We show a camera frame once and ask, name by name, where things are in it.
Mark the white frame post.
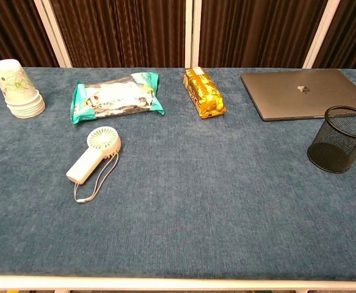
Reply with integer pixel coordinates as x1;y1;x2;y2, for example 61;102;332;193
302;0;341;69
33;0;73;68
184;0;203;69

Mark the gold foil snack package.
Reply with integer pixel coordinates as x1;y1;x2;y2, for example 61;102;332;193
183;66;227;119

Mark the white table frame rail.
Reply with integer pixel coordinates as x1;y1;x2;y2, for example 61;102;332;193
0;275;356;291

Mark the dark brown curtain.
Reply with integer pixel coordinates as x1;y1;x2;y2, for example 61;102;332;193
0;0;356;81

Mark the white handheld fan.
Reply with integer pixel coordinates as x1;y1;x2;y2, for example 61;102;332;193
65;126;122;185

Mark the white fan wrist strap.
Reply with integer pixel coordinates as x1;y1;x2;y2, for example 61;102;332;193
73;151;120;204

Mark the black mesh pen holder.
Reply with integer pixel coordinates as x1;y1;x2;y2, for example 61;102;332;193
307;105;356;174

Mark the stack of white paper cups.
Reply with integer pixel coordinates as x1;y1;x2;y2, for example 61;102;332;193
0;59;46;119

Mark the blue table cloth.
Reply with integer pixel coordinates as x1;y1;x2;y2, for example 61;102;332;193
0;67;356;281

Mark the teal snack bag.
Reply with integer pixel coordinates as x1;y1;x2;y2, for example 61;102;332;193
70;71;165;125

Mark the grey laptop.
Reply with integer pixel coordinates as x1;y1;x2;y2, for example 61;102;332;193
240;68;356;122

